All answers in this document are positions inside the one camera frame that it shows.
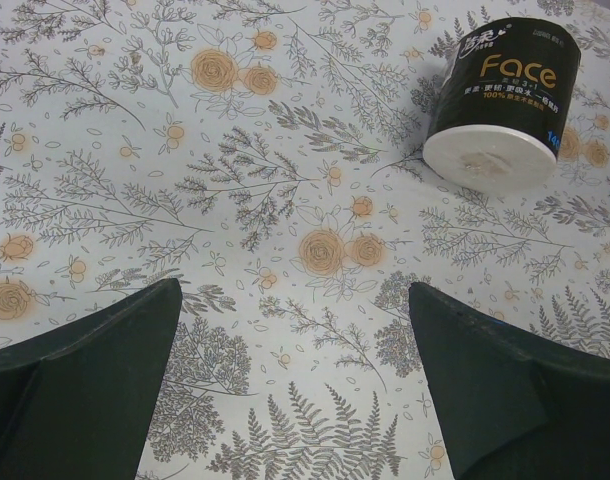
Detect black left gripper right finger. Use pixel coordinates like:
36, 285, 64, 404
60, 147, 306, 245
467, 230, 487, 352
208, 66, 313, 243
409, 282, 610, 479

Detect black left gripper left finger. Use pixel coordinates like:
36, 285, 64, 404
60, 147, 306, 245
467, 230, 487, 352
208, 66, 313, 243
0, 279, 182, 479

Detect black roll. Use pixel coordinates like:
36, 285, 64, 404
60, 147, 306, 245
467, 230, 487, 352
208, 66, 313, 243
423, 17, 581, 195

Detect floral patterned table mat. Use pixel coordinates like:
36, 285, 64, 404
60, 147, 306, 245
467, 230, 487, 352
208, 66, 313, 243
0, 1, 610, 479

